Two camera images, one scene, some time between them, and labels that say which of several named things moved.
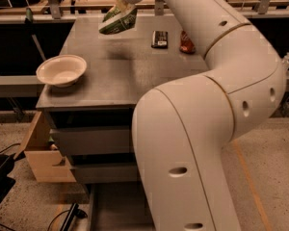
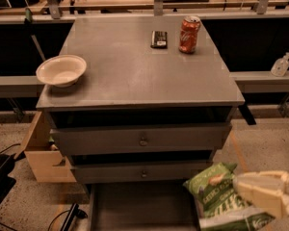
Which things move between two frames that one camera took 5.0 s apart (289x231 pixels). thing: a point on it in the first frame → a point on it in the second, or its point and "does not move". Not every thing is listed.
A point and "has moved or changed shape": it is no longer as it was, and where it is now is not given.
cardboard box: [45, 160] does not move
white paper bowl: [62, 70] does not move
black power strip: [73, 212] does not move
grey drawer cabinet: [90, 120] does not move
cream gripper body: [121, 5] → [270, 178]
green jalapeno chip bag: [116, 21] has moved or changed shape
